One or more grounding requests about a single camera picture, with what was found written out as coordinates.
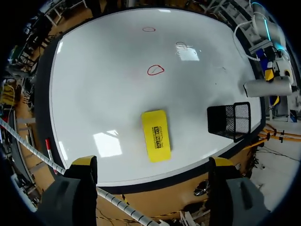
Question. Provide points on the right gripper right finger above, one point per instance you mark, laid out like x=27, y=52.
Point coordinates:
x=237, y=195

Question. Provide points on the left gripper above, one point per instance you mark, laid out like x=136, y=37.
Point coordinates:
x=283, y=67

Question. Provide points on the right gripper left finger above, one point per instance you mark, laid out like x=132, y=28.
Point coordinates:
x=70, y=188

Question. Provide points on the grey hand-held probe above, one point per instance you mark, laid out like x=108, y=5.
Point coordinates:
x=266, y=87

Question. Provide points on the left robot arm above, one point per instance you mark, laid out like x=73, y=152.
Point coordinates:
x=265, y=26

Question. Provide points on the yellow whiteboard eraser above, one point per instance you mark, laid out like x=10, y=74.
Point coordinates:
x=156, y=135

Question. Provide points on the large whiteboard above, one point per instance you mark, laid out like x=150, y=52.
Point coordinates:
x=145, y=99

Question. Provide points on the red capped marker pen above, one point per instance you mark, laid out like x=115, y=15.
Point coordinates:
x=49, y=150

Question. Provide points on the black mesh cup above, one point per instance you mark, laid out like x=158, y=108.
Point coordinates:
x=227, y=122

